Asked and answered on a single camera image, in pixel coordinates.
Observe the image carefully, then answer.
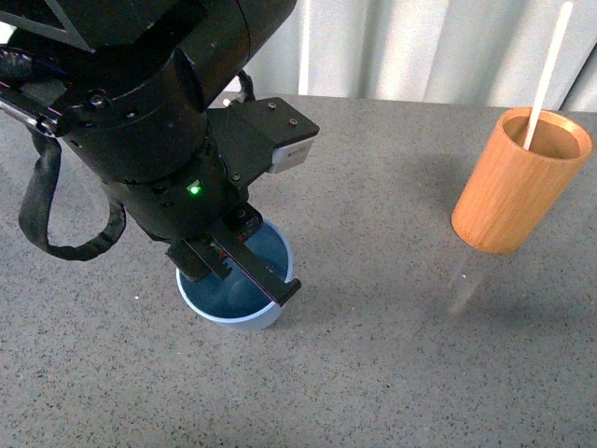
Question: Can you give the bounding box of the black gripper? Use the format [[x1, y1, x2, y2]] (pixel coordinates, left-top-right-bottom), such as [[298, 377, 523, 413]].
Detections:
[[100, 153, 301, 307]]

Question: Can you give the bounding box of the wooden cylindrical chopstick holder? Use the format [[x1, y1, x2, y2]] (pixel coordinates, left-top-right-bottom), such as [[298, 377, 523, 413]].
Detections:
[[451, 107, 594, 254]]

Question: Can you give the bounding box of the white pleated curtain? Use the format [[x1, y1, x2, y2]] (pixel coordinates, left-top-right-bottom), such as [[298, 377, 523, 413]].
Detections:
[[223, 0, 597, 114]]

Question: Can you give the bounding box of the blue plastic cup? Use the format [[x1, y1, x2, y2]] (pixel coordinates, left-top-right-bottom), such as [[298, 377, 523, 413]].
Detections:
[[176, 220, 293, 331]]

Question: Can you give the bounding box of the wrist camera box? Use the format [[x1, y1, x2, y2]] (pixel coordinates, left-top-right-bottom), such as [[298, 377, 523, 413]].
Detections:
[[207, 97, 320, 189]]

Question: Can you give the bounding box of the black sleeved cable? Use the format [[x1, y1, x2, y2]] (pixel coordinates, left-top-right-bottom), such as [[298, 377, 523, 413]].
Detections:
[[18, 134, 127, 262]]

